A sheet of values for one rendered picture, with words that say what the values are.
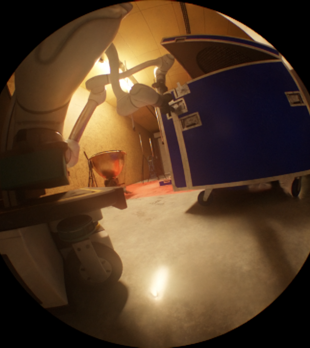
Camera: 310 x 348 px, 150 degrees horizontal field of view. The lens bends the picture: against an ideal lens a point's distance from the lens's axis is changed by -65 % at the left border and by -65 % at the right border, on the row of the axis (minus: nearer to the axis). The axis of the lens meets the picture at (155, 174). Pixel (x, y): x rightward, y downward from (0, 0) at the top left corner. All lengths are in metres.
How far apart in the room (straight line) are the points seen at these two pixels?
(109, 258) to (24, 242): 0.23
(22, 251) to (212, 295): 0.43
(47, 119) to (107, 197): 0.22
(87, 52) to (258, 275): 0.59
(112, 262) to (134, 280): 0.11
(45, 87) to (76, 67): 0.06
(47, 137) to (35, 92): 0.11
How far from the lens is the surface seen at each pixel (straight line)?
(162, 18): 3.10
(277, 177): 0.83
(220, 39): 1.26
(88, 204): 0.22
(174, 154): 0.87
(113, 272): 0.42
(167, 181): 2.34
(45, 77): 0.21
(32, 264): 0.29
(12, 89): 3.09
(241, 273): 0.43
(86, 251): 0.33
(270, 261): 0.48
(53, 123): 0.32
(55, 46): 0.19
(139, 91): 0.63
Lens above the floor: 0.34
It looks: 1 degrees down
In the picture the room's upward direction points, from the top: 11 degrees counter-clockwise
